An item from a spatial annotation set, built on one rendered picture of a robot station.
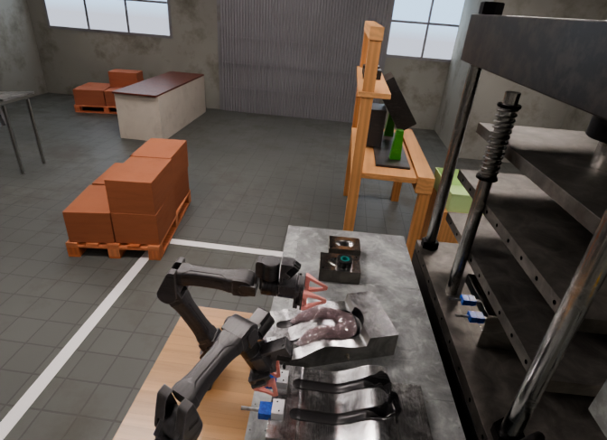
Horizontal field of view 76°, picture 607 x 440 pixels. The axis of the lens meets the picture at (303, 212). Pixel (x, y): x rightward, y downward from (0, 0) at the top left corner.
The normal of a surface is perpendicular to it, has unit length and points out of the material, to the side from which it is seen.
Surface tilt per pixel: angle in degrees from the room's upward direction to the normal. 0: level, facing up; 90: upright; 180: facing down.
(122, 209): 90
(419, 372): 0
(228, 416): 0
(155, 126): 90
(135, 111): 90
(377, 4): 90
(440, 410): 0
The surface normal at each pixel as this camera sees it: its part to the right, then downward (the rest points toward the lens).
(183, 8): -0.11, 0.46
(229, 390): 0.07, -0.88
